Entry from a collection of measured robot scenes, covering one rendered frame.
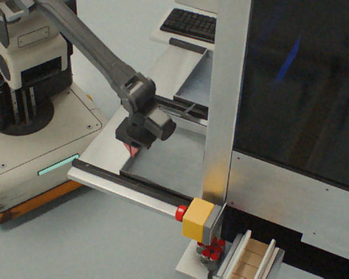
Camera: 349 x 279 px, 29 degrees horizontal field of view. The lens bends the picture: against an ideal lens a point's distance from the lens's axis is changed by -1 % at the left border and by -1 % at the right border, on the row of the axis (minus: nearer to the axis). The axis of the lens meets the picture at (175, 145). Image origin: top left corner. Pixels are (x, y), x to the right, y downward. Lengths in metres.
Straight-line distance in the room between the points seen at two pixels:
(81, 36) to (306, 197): 0.66
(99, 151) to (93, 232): 0.96
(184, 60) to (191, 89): 0.15
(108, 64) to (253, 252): 0.58
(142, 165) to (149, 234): 0.98
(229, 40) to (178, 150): 0.68
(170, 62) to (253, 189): 0.79
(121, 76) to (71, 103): 1.35
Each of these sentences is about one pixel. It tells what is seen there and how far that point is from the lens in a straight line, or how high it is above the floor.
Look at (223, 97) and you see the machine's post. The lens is 1.41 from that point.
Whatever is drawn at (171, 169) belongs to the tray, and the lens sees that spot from 1.88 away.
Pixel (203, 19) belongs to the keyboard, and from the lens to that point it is 2.52.
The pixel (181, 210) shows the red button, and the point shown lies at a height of 1.01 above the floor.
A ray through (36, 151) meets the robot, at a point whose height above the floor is 0.28.
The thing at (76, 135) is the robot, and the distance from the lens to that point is 2.84.
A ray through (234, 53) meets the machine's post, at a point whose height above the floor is 1.47.
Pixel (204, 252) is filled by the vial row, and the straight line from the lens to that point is 1.66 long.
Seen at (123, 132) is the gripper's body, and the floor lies 1.02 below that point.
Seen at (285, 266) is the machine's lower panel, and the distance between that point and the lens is 1.73.
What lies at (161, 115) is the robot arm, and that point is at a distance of 1.67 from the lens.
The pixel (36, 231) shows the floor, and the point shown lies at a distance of 2.88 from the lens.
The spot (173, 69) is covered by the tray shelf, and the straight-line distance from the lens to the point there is 2.20.
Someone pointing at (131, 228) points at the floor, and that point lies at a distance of 2.86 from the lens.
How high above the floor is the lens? 2.27
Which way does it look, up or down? 46 degrees down
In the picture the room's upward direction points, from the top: 3 degrees clockwise
